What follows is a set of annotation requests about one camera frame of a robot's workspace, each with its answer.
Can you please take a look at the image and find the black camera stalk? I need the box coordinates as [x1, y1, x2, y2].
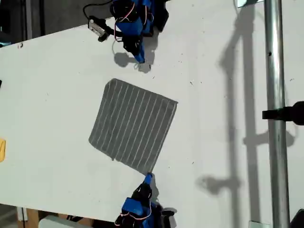
[97, 25, 117, 43]

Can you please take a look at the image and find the black camera box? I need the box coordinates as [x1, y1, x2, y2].
[88, 15, 107, 35]
[161, 208, 178, 228]

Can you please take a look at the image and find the black post clamp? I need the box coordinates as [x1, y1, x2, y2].
[262, 100, 304, 126]

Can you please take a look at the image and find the white box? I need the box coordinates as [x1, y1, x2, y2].
[38, 215, 95, 228]

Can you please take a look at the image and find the grey striped towel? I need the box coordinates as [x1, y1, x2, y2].
[88, 77, 179, 175]

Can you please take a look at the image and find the steel post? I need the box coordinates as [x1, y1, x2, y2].
[263, 0, 292, 228]

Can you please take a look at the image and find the yellow object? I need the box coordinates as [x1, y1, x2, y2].
[0, 138, 7, 163]

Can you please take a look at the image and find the black camera cable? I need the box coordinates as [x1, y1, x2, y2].
[82, 0, 114, 19]

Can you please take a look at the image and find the grey background pole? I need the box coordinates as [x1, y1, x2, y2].
[25, 0, 33, 40]

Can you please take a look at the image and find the wooden table frame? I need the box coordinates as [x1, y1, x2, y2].
[25, 208, 40, 223]

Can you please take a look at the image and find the black rounded object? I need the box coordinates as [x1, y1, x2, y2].
[289, 208, 304, 228]

